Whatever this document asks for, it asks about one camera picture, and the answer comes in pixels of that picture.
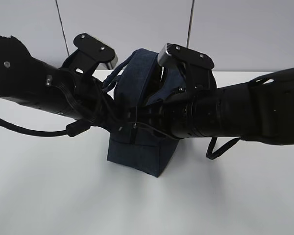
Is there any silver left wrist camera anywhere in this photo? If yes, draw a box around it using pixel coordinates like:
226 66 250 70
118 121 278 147
61 33 118 73

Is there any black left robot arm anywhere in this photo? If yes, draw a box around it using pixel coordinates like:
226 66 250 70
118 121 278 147
0 33 127 137

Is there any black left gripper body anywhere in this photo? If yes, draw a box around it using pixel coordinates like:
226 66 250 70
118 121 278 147
73 75 127 134

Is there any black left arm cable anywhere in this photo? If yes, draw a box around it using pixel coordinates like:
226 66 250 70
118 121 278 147
0 73 128 138

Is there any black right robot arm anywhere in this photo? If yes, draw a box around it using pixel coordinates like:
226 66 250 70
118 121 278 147
127 68 294 145

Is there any dark blue lunch bag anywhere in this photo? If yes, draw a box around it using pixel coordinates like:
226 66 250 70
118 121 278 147
101 48 218 178

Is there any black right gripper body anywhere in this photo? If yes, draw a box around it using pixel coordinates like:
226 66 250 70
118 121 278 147
127 100 183 140

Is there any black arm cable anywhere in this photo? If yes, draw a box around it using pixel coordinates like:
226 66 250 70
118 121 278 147
0 73 128 138
205 137 240 161

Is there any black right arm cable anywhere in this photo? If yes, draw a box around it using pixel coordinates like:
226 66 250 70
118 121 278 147
205 137 240 161

